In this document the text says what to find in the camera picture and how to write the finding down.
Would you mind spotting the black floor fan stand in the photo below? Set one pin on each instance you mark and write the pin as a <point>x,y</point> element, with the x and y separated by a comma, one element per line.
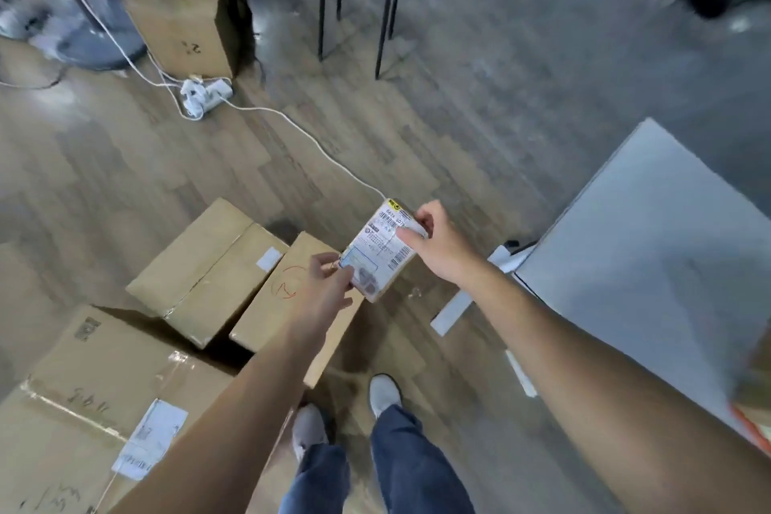
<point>102,44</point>

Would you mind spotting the white sneaker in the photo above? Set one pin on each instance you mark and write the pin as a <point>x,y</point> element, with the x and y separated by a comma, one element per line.
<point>21,16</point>

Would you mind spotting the person's right forearm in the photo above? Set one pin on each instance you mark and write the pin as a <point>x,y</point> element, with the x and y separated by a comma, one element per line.
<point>632,399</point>

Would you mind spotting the white table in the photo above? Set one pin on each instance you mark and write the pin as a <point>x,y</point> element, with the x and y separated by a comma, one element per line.
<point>650,218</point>

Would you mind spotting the person's left hand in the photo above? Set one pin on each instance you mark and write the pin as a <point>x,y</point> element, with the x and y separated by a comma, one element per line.
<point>325,291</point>

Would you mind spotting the person's white shoe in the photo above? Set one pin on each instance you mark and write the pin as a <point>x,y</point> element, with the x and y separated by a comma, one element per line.
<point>384,394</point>
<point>308,429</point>

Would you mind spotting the person's left forearm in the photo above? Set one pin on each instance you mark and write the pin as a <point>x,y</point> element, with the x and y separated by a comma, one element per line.
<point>211,441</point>

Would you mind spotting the person's right hand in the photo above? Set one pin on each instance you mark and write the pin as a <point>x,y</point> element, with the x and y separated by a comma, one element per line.
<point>443,248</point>

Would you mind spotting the person's white right shoe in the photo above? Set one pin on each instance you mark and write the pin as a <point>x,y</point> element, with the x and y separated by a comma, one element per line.
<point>384,394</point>

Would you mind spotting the plain square cardboard box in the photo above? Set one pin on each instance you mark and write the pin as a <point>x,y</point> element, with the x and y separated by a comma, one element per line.
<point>181,32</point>

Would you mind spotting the person's left leg blue jeans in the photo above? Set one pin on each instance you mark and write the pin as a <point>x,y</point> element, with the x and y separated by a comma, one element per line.
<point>316,483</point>

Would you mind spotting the pile of cardboard boxes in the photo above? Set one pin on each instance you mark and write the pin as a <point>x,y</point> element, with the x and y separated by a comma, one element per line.
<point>199,272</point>

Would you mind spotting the person's white left shoe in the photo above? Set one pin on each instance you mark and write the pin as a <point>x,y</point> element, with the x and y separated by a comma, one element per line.
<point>308,429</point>

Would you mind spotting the white power strip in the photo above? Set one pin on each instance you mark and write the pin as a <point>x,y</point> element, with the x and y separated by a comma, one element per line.
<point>521,374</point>
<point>208,97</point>

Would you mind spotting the white-labelled small parcel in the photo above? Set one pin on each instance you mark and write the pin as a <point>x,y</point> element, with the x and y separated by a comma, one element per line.
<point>376,257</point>

